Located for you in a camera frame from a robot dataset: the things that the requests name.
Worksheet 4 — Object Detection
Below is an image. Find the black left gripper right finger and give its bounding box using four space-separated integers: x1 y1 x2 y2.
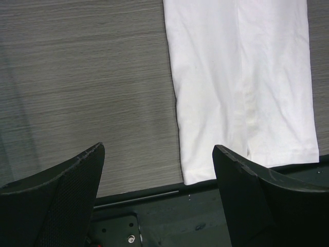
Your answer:
212 145 328 246

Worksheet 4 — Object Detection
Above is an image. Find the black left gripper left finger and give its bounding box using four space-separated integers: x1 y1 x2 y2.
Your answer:
1 143 105 246

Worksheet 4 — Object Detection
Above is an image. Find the white t-shirt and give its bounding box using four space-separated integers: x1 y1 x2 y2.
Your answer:
163 1 319 185

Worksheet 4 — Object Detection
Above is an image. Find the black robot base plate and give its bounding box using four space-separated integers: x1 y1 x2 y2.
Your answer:
88 179 232 246

